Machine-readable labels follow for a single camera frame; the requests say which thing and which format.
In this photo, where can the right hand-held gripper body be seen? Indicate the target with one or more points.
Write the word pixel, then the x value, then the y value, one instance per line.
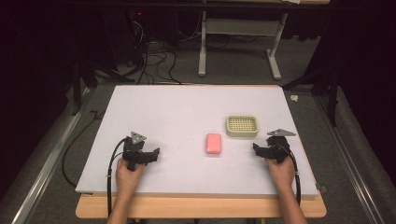
pixel 278 148

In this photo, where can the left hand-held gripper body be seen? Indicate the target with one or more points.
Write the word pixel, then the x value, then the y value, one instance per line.
pixel 134 152

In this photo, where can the person's right hand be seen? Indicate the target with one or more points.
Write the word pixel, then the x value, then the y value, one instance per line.
pixel 281 175

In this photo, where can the person's left hand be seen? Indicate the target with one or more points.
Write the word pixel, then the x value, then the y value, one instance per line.
pixel 128 180

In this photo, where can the pale green soap dish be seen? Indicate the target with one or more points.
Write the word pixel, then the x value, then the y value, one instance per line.
pixel 242 126

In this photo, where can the pink soap bar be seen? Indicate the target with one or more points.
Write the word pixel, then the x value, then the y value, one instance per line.
pixel 213 143

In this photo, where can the small white crumpled scrap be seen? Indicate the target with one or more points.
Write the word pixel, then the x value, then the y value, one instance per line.
pixel 294 98

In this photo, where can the white foam board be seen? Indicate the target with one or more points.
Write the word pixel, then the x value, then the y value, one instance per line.
pixel 193 109

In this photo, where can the wooden table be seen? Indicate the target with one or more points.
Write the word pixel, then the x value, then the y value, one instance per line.
pixel 199 207

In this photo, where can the black metal stand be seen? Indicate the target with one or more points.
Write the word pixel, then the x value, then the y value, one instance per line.
pixel 77 90
pixel 333 93

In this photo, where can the small grey corner bracket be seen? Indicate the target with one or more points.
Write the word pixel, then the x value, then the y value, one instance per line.
pixel 322 188

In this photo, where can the silver metal floor rail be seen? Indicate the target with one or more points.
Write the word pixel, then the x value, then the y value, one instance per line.
pixel 46 171
pixel 351 174

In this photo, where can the white metal desk frame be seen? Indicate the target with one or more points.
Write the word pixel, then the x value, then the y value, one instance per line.
pixel 243 26

